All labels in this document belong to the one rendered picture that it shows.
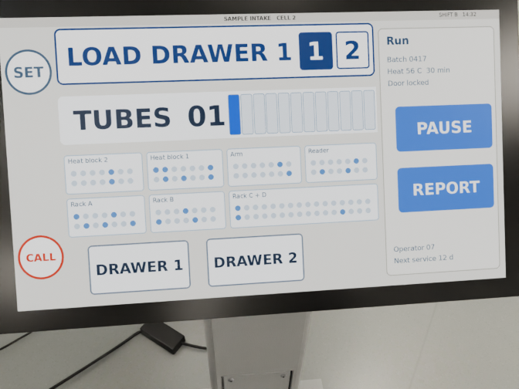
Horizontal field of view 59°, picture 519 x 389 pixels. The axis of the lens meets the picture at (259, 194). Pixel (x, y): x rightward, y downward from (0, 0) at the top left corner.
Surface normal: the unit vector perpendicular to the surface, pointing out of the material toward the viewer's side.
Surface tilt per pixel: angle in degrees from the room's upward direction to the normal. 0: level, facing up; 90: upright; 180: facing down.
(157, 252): 50
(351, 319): 0
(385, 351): 0
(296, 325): 90
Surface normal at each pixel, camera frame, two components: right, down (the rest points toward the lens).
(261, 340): 0.10, 0.67
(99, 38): 0.09, 0.04
